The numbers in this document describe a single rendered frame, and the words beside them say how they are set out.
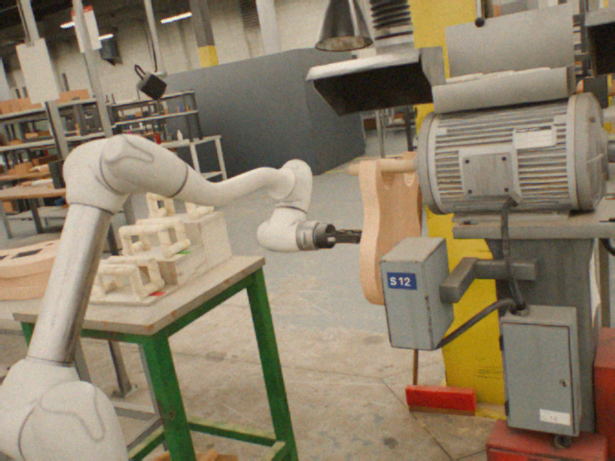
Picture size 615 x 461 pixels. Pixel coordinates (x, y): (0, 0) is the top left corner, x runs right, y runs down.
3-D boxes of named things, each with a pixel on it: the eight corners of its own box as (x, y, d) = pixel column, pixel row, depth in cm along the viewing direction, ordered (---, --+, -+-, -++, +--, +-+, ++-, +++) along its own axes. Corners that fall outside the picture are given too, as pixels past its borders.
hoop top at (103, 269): (142, 273, 176) (139, 262, 176) (134, 277, 174) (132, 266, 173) (94, 273, 186) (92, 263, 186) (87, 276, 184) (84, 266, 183)
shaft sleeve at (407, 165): (413, 166, 145) (417, 174, 147) (415, 155, 146) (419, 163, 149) (348, 171, 154) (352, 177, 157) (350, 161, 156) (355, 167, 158)
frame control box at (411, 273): (526, 337, 132) (518, 228, 125) (507, 386, 114) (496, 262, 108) (422, 330, 144) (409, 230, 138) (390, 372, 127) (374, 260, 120)
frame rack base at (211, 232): (232, 256, 213) (223, 210, 209) (209, 271, 200) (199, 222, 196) (174, 257, 225) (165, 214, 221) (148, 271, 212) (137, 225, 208)
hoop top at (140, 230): (170, 231, 189) (167, 222, 188) (163, 235, 186) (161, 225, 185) (124, 233, 198) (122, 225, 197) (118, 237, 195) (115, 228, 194)
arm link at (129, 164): (193, 152, 141) (156, 155, 149) (134, 117, 127) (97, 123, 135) (179, 202, 138) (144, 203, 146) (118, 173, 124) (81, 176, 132)
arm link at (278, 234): (291, 247, 170) (298, 205, 174) (248, 247, 178) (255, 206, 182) (309, 257, 179) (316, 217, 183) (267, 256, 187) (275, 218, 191)
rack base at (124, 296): (179, 287, 187) (179, 284, 186) (148, 306, 174) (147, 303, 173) (116, 286, 199) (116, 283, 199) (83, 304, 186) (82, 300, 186)
